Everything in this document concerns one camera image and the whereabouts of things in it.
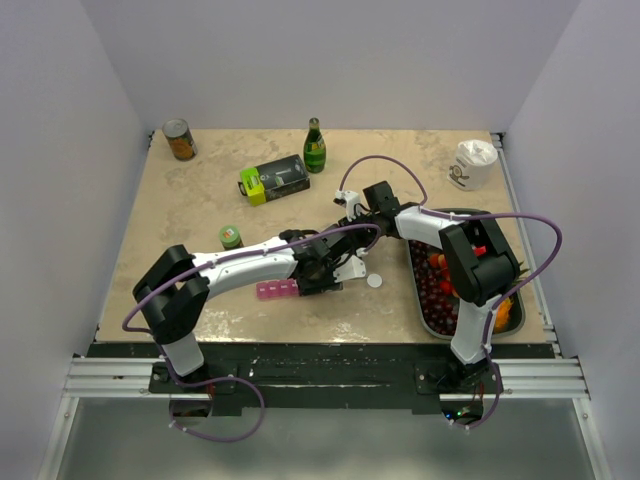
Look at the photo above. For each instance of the green black product box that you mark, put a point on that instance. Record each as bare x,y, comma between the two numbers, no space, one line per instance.
274,180

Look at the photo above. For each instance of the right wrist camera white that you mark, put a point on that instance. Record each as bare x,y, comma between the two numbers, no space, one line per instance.
350,200

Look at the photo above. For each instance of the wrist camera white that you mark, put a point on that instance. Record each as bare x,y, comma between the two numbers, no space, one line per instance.
350,200
351,266

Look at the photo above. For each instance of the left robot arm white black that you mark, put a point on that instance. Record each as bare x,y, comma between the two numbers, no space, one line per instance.
172,294

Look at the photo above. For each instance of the white paper bag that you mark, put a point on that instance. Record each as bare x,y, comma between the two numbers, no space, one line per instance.
472,165

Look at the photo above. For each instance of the red apples cluster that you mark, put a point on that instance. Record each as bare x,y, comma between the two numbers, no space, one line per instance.
439,267

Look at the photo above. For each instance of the green glass bottle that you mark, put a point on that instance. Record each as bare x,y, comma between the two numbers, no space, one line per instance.
314,148

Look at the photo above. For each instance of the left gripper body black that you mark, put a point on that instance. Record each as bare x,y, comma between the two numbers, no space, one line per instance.
326,274

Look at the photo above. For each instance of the yellow orange dragon fruit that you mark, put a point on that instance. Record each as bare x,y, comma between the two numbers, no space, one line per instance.
503,315

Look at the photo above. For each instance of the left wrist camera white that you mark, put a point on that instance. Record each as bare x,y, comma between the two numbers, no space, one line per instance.
351,266

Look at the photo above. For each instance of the red grape bunch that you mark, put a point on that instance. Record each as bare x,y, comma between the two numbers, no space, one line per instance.
439,311

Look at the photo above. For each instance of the white bottle cap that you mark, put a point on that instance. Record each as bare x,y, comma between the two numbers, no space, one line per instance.
374,280

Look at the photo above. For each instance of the aluminium frame rail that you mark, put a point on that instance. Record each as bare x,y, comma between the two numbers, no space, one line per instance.
545,382

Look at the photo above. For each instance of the tin can fruit label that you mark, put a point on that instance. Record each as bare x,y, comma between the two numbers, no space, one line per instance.
180,139

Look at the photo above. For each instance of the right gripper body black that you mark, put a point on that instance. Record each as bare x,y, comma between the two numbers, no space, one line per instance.
366,236

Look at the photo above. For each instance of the pink weekly pill organizer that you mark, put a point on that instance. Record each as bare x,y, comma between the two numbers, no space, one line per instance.
277,289

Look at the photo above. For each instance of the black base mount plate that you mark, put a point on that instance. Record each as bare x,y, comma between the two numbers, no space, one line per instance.
419,378

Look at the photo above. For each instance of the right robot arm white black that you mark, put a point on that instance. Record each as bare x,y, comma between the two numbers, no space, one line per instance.
480,261

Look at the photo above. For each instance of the green lid small jar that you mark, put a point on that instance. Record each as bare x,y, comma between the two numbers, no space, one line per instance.
230,237

